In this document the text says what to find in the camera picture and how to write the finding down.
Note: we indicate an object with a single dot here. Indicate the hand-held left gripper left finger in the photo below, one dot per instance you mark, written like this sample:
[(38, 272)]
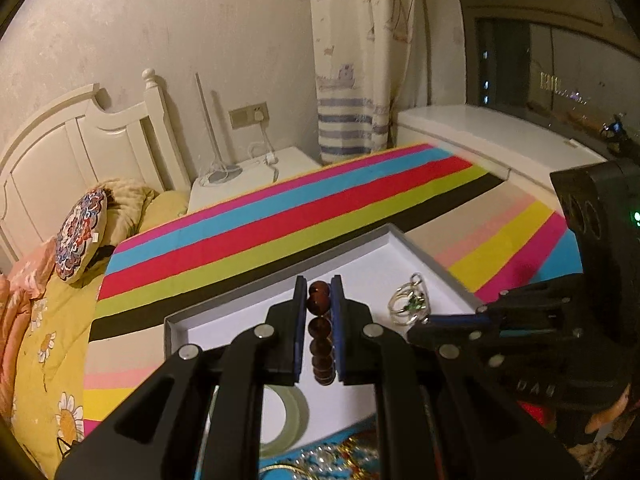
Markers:
[(300, 325)]

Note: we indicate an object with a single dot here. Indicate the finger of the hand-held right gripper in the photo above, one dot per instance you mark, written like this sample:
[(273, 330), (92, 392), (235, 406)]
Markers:
[(457, 318), (450, 336)]

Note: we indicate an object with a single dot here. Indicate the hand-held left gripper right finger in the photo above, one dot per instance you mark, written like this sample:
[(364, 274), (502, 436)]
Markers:
[(339, 325)]

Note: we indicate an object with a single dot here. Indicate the grey jewelry tray box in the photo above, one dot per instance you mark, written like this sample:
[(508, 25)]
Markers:
[(360, 264)]

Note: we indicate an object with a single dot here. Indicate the pale green jade bangle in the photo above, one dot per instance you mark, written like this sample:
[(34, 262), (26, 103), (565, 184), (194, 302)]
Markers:
[(300, 410)]

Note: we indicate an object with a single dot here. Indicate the rainbow striped tablecloth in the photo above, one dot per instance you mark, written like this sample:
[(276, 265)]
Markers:
[(300, 210)]

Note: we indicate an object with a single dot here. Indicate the white nightstand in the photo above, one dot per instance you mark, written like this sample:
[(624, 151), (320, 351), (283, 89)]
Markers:
[(295, 160)]

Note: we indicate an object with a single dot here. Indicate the white table lamp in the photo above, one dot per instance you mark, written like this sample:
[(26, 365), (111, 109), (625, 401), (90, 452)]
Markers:
[(220, 176)]

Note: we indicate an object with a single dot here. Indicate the white window sill cabinet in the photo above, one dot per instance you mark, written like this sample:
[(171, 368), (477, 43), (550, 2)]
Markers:
[(475, 130)]

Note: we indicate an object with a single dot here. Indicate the dark window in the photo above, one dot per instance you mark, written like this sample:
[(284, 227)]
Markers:
[(525, 60)]

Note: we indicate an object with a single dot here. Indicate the beige pillow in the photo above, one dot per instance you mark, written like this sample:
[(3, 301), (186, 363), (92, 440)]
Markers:
[(135, 205)]

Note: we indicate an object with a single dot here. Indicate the round patterned cushion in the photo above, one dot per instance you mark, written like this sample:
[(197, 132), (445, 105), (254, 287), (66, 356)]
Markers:
[(80, 232)]

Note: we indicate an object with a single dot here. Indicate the yellow flower print quilt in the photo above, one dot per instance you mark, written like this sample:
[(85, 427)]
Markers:
[(55, 320)]

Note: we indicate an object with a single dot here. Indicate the ship print curtain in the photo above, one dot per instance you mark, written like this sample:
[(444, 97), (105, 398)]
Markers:
[(350, 60)]

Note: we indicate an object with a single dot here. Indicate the orange quilt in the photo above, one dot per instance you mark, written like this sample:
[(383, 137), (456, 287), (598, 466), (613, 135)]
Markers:
[(20, 300)]

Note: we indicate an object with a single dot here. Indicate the white wooden bed headboard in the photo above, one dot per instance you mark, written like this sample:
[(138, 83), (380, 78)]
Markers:
[(50, 160)]

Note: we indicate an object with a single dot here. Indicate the wall socket plate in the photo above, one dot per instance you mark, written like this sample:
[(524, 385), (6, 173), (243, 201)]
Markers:
[(242, 117)]

